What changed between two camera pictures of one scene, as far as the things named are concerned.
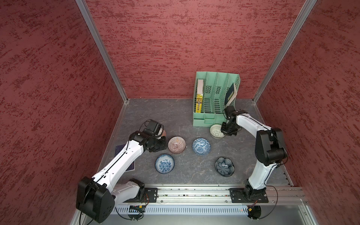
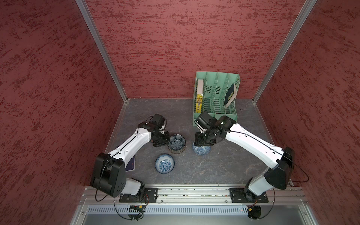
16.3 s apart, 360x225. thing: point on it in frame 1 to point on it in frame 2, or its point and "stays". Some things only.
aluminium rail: x=209 y=195 stays
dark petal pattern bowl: x=224 y=167 to x=176 y=142
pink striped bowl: x=176 y=145 stays
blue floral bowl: x=164 y=163 stays
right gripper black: x=223 y=130 to x=199 y=141
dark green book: x=231 y=94 stays
